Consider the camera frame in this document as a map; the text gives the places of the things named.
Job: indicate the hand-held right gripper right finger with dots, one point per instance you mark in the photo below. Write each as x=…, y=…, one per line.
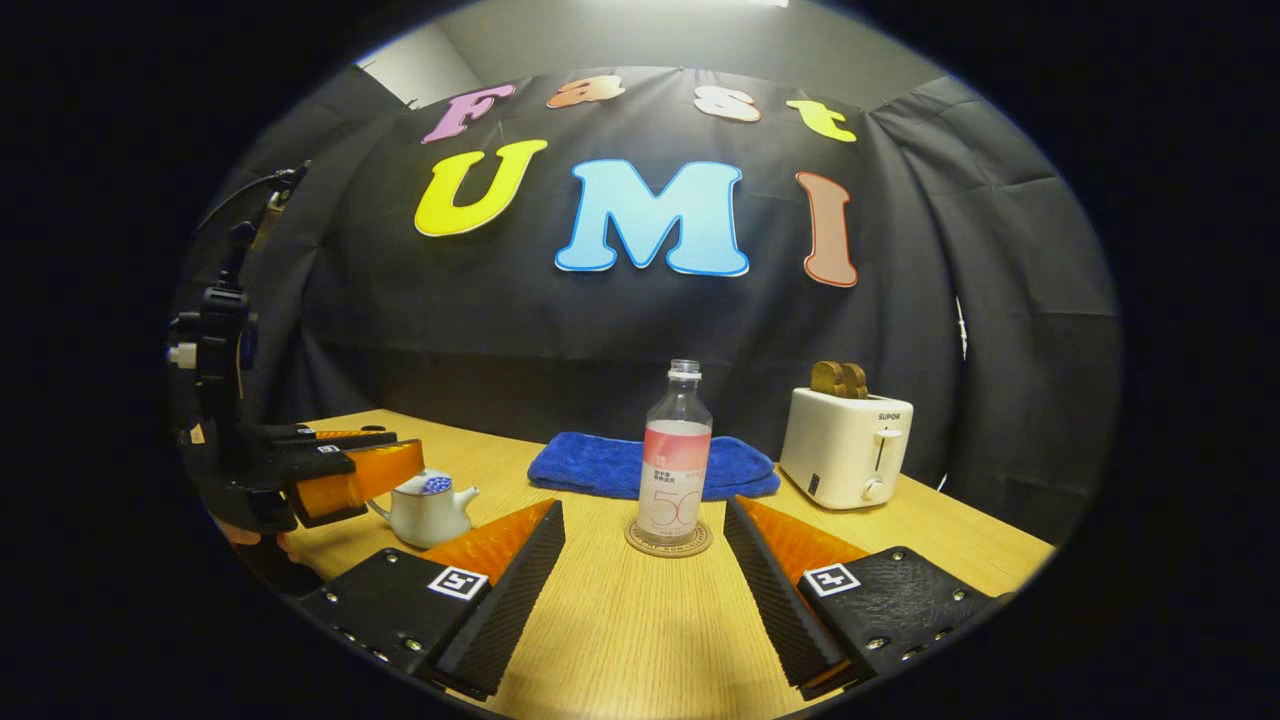
x=770, y=600

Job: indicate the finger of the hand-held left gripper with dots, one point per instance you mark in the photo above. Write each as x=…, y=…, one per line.
x=320, y=465
x=330, y=440

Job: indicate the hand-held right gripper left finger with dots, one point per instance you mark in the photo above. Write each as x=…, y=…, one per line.
x=515, y=600

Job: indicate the white ceramic teacup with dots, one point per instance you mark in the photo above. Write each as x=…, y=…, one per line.
x=430, y=522

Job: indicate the round wooden coaster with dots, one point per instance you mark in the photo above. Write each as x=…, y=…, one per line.
x=640, y=543

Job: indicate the clear water bottle pink label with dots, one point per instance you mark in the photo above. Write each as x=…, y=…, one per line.
x=675, y=470

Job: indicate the blue folded towel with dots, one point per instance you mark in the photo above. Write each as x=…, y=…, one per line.
x=580, y=465

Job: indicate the white toaster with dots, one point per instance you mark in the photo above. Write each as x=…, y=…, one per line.
x=830, y=450

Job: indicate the black backdrop cloth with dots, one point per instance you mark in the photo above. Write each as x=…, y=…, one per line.
x=500, y=330

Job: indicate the brown bread slice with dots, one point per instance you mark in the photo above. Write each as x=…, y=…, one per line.
x=824, y=380
x=857, y=382

